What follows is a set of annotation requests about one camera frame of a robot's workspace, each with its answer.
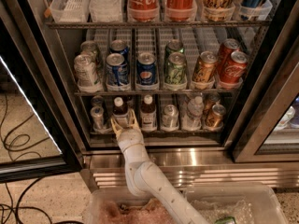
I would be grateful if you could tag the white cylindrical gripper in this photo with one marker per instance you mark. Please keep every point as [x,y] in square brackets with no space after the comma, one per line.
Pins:
[130,138]

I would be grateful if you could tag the brown tea bottle white cap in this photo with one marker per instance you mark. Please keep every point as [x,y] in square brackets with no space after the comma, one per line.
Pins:
[121,112]

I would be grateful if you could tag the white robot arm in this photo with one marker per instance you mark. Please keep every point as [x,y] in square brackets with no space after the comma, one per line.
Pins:
[144,177]

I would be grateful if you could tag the steel fridge base grille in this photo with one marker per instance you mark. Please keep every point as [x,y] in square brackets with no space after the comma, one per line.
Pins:
[190,167]

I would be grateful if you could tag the clear water bottle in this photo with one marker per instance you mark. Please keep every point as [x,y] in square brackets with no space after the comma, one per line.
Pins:
[193,113]

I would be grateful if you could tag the open glass fridge door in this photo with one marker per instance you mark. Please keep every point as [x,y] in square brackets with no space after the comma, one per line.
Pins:
[34,141]

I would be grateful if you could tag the gold can middle shelf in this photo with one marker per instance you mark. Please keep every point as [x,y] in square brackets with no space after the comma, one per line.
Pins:
[203,73]

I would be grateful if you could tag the gold can shelf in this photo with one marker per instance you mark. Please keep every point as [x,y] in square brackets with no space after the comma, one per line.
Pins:
[203,73]
[216,10]

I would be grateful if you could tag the red Coke bottle left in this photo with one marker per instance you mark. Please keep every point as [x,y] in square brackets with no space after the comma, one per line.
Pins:
[143,10]

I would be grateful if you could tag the red coke bottle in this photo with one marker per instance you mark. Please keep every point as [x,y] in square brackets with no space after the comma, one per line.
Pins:
[178,10]
[143,10]

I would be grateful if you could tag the white ribbed bottle top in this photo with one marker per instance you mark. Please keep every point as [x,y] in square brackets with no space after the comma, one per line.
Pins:
[105,10]

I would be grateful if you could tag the red Coke bottle right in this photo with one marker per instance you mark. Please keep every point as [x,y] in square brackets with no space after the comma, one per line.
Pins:
[178,10]

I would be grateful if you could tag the gold can top shelf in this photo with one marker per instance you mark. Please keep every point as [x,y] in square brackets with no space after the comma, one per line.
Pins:
[216,10]

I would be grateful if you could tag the blue can top shelf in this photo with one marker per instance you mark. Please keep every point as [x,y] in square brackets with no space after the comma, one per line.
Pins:
[250,9]

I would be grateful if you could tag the silver can bottom left front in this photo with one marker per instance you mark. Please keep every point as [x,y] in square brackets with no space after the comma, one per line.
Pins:
[99,119]

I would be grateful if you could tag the silver can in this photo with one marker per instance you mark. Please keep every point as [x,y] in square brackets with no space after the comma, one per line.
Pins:
[170,118]
[97,100]
[99,119]

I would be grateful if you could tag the silver can bottom left back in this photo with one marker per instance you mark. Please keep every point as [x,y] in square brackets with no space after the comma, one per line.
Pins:
[97,100]

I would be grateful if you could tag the silver can bottom centre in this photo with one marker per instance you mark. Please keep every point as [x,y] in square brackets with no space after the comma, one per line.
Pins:
[170,118]

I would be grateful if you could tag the blue white can front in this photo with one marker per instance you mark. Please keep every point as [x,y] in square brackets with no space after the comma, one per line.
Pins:
[117,73]

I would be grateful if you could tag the blue Pepsi can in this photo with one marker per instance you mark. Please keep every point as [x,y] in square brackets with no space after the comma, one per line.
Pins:
[146,77]

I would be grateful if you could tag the white can middle front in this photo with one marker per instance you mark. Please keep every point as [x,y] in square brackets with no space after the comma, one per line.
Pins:
[88,79]

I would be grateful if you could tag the green can front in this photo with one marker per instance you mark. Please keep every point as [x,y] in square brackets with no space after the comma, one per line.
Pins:
[175,72]

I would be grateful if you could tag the blue can back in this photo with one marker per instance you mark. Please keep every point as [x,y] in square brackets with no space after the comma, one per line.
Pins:
[119,46]

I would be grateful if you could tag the clear bin pink contents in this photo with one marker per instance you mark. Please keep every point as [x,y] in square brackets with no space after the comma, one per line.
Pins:
[120,206]

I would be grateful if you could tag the white can middle back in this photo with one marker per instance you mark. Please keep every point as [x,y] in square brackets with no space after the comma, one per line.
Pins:
[91,48]

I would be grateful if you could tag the gold can bottom back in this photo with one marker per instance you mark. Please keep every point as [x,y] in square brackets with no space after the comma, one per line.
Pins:
[210,100]

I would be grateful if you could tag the gold can bottom front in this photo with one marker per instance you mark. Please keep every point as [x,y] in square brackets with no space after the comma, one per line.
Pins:
[215,116]

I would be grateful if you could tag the green can back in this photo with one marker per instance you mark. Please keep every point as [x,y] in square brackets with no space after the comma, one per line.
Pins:
[173,45]

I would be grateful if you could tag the red Coke can front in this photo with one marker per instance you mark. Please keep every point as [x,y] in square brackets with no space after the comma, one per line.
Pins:
[235,66]

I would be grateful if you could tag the red coke can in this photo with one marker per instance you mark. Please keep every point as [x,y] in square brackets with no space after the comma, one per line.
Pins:
[235,66]
[226,48]

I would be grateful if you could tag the red Coke can back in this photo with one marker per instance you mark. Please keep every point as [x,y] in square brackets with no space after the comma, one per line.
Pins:
[226,48]

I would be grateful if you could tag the empty clear tray top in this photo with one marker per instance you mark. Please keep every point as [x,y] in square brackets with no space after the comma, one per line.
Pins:
[70,10]

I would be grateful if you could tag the green can in bin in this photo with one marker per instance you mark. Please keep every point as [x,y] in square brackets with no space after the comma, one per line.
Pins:
[225,220]

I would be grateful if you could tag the clear bin with ice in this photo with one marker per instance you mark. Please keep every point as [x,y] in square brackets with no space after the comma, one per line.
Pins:
[247,203]

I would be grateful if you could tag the right fridge door frame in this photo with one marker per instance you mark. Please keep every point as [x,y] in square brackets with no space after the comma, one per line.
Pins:
[261,141]

